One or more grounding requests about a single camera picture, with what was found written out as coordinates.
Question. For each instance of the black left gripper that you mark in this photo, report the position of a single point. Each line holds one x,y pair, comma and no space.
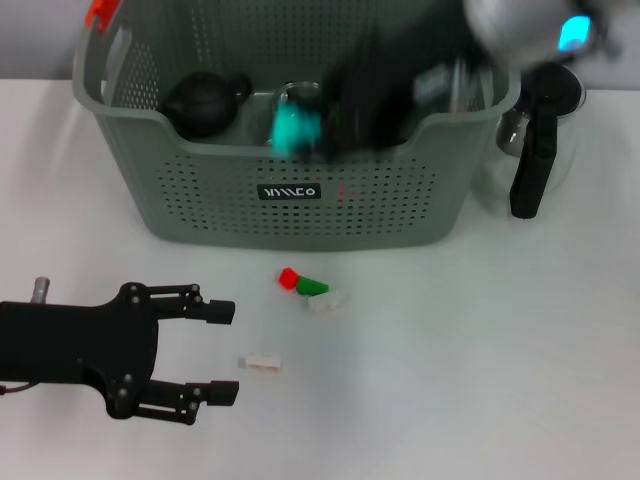
75,345

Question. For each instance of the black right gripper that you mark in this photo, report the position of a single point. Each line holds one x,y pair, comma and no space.
390,100

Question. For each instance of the white building block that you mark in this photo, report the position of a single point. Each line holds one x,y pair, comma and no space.
260,362
327,302

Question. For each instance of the teal building block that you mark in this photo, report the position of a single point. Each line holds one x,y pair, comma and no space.
295,127

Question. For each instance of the clear glass teapot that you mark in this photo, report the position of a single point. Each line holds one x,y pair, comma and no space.
300,90

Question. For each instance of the small red building block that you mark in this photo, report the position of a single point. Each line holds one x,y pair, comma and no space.
288,277

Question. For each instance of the green building block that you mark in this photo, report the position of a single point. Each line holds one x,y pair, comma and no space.
312,286

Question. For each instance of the grey-green perforated storage basket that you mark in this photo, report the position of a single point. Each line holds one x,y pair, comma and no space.
225,210

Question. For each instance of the black ceramic teapot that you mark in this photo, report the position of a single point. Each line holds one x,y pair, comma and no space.
200,105

